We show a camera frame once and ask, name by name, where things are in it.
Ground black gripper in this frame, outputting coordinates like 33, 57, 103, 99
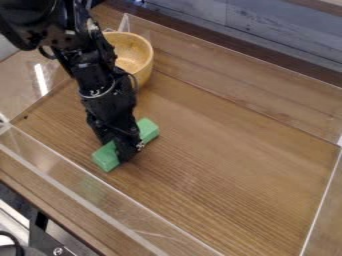
72, 55, 144, 162

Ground green rectangular block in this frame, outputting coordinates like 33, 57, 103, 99
92, 118, 160, 172

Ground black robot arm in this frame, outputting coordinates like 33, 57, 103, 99
0, 0, 143, 162

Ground brown wooden bowl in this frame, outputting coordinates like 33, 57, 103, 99
104, 31, 154, 87

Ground black metal table bracket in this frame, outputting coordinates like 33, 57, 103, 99
28, 211, 78, 256

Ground black cable bottom left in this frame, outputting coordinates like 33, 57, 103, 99
0, 231, 25, 256

